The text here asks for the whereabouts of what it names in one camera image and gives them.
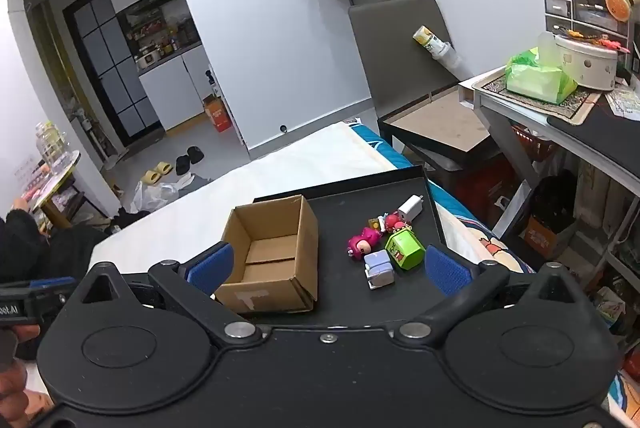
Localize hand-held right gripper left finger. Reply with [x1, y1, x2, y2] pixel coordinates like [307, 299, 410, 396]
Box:
[75, 242, 263, 347]

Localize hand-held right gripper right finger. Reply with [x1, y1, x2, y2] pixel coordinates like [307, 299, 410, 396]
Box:
[394, 245, 584, 347]

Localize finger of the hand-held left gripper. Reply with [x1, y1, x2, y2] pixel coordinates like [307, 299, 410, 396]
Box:
[27, 277, 77, 304]

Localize green toy block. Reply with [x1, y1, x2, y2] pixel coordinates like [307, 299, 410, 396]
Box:
[384, 228, 426, 271]

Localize lilac toy block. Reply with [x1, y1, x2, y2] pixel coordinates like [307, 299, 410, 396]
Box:
[363, 249, 396, 290]

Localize red crab figure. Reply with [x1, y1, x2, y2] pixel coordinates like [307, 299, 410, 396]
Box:
[382, 212, 412, 234]

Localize white charger plug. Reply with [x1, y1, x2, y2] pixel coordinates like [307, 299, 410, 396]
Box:
[398, 195, 426, 221]

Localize brown cardboard box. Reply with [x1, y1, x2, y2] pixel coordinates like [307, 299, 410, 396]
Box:
[214, 194, 320, 314]

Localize pink dinosaur figure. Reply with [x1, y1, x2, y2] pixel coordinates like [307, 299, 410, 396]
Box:
[346, 228, 383, 263]

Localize person's left hand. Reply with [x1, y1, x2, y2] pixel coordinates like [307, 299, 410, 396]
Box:
[0, 324, 54, 428]

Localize white plastic bag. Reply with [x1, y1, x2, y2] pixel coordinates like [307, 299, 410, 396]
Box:
[131, 173, 196, 211]

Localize printed cardboard box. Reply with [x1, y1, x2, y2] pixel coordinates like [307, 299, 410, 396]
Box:
[520, 215, 576, 259]

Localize black tray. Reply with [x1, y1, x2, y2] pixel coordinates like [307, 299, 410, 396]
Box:
[212, 165, 448, 331]

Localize round side table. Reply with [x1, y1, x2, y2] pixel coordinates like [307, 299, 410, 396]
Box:
[30, 151, 83, 229]

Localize white blanket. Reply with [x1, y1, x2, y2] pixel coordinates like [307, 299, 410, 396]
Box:
[90, 121, 401, 289]

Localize black bag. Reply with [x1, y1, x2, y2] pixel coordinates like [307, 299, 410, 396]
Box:
[530, 171, 581, 229]

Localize clear plastic jars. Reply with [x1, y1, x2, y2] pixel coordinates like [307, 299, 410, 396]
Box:
[35, 121, 68, 169]

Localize black side table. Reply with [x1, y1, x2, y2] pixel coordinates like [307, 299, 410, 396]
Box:
[377, 83, 506, 194]

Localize orange box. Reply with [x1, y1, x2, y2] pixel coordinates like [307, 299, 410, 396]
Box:
[202, 94, 232, 133]

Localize white desk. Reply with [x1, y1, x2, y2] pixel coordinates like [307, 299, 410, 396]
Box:
[459, 66, 640, 269]

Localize white floor cabinet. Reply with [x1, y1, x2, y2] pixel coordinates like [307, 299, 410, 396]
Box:
[137, 44, 216, 131]

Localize patterned table mat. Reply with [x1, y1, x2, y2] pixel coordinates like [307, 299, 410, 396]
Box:
[472, 71, 603, 126]

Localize black mouse mat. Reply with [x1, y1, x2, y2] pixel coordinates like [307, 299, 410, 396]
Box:
[547, 96, 640, 169]

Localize green tissue pack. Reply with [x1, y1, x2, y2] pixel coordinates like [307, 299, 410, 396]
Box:
[505, 48, 578, 105]

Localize grey door panel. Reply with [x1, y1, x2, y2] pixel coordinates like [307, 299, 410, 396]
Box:
[348, 0, 461, 119]

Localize black framed glass door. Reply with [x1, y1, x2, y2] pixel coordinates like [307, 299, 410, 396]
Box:
[62, 0, 163, 146]

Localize sleeve of paper cups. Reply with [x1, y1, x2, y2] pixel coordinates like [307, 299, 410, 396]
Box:
[412, 26, 461, 69]

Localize kitchen shelf with jars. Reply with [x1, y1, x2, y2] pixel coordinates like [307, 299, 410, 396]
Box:
[116, 0, 202, 69]

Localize printed paper sheet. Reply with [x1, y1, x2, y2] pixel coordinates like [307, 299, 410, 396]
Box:
[607, 86, 640, 121]

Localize white round container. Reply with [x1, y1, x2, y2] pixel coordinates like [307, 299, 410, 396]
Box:
[554, 34, 620, 92]

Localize grey drawer organizer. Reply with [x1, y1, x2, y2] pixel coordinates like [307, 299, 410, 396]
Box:
[542, 0, 636, 46]

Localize orange slice ornament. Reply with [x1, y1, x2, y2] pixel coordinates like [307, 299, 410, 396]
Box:
[605, 0, 632, 22]

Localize red wire basket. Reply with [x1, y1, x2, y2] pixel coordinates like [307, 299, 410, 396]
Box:
[510, 123, 558, 164]

